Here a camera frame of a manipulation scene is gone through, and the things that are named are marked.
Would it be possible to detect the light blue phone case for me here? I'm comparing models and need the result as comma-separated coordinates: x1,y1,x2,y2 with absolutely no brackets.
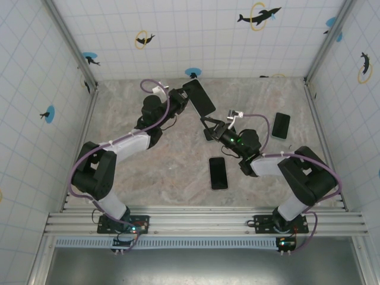
181,78,217,118

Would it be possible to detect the black phone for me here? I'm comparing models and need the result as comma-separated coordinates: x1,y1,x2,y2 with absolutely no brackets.
208,156,229,191
271,112,292,140

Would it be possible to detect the blue circle shark sticker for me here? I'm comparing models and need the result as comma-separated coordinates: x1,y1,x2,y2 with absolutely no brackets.
82,52,101,67

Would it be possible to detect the wide aluminium mounting beam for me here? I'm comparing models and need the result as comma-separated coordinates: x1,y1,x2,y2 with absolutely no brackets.
43,206,371,238

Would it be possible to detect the blue circle seal sticker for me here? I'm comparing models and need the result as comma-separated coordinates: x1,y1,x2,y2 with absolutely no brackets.
39,104,56,124

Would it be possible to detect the small black controller board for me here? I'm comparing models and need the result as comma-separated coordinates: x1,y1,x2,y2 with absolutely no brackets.
111,236,139,254
275,236,297,253

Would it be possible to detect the grey metal sheet panel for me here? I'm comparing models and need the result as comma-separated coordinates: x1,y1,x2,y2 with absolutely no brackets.
44,246,368,285

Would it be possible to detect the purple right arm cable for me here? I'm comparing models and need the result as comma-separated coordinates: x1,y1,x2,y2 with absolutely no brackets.
242,113,343,255

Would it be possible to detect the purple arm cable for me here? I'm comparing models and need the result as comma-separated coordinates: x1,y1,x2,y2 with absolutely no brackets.
242,113,343,255
68,78,172,253

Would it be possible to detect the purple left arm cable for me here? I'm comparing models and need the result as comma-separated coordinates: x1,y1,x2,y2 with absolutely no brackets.
68,78,172,253

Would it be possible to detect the small dolphin yellow ring sticker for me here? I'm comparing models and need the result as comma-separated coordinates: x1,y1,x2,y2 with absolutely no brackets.
135,29,156,50

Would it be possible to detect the aluminium side rail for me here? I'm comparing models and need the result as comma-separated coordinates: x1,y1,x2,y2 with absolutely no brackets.
303,77,349,212
60,85,100,212

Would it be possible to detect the yellow ring seal sticker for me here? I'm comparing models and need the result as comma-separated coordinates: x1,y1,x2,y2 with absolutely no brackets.
80,73,91,94

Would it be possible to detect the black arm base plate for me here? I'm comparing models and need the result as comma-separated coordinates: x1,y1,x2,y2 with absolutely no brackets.
254,214,309,235
97,214,151,235

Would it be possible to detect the aluminium frame post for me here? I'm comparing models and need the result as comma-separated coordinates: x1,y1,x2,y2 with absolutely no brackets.
304,0,357,83
41,0,99,91

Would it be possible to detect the large dolphin yellow ring sticker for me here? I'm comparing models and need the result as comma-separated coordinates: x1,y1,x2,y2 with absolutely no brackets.
236,2,282,32

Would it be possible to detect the white slotted cable duct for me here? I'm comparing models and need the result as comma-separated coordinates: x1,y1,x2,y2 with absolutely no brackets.
55,237,281,249

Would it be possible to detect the tall dolphin yellow ring sticker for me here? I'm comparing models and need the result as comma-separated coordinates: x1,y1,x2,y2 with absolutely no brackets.
357,51,374,85

